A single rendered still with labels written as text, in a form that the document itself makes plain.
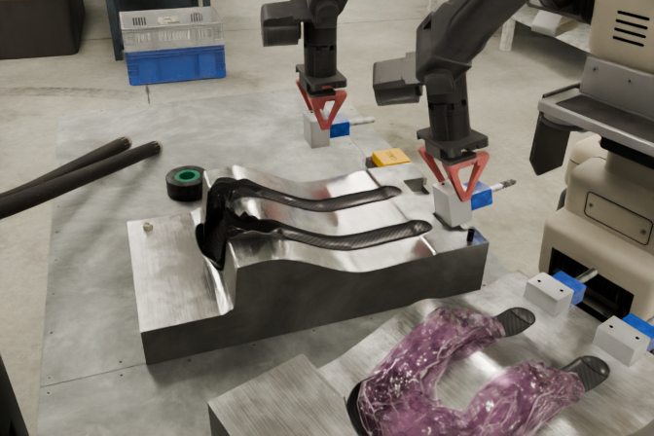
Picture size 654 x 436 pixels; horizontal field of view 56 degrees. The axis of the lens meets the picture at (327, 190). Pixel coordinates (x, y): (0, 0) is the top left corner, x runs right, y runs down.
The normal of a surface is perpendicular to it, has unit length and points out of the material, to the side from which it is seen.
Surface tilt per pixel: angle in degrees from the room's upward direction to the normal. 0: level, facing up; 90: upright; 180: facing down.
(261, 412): 0
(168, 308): 0
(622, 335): 0
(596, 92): 90
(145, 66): 91
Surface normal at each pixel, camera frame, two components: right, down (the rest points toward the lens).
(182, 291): 0.02, -0.86
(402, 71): -0.38, -0.33
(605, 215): -0.80, 0.40
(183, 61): 0.31, 0.51
